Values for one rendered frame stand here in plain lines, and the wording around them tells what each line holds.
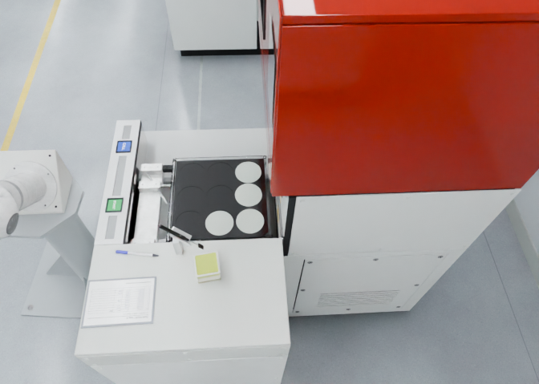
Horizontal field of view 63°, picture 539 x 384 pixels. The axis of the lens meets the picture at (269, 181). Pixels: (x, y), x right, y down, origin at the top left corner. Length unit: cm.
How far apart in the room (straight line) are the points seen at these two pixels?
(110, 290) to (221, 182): 56
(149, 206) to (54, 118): 181
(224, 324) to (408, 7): 98
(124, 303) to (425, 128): 99
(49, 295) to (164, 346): 135
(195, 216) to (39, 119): 201
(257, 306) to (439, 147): 70
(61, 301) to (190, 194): 118
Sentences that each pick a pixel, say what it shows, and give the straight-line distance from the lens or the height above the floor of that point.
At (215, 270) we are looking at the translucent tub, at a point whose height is 103.
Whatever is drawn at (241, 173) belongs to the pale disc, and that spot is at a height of 90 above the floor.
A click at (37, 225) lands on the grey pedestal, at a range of 185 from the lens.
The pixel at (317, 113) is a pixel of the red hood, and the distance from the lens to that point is 99.
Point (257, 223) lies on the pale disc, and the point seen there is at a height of 90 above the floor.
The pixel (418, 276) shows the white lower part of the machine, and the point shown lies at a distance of 198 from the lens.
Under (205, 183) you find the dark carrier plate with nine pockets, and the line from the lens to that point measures 168.
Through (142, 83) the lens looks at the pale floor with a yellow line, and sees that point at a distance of 343.
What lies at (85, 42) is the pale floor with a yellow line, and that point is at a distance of 391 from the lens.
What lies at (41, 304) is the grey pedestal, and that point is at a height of 1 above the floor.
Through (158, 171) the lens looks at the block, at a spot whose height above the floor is 90.
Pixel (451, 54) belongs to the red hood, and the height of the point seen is 173.
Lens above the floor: 229
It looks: 56 degrees down
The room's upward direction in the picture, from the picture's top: 3 degrees clockwise
